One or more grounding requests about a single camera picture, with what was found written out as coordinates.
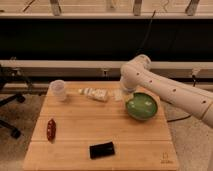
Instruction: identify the clear plastic cup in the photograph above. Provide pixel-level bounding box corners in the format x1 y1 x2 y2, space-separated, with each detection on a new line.
50 80 67 102

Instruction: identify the white sponge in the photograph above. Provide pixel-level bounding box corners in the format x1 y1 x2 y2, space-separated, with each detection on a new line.
114 89 124 101

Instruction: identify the wooden board table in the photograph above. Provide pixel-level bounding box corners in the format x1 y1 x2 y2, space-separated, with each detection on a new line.
23 82 179 171

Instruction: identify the red sausage toy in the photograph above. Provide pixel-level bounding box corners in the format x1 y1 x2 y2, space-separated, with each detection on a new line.
47 119 56 141

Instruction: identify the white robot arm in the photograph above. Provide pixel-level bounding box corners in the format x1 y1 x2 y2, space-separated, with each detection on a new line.
120 54 213 128

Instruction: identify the green ceramic bowl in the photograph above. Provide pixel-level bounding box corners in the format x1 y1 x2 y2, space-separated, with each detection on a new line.
126 92 158 121

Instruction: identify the black office chair base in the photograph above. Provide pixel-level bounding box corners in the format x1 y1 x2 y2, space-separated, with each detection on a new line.
0 63 27 140

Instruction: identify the white lying bottle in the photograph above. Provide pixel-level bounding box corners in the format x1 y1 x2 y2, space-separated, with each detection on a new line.
78 88 108 102

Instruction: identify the black cable on floor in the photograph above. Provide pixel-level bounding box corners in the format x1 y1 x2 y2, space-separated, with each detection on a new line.
167 113 193 123

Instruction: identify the black hanging cable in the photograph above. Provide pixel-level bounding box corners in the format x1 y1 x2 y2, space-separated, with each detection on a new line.
134 9 157 58

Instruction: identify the black rectangular block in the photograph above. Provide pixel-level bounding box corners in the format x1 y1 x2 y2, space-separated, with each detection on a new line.
89 142 115 159

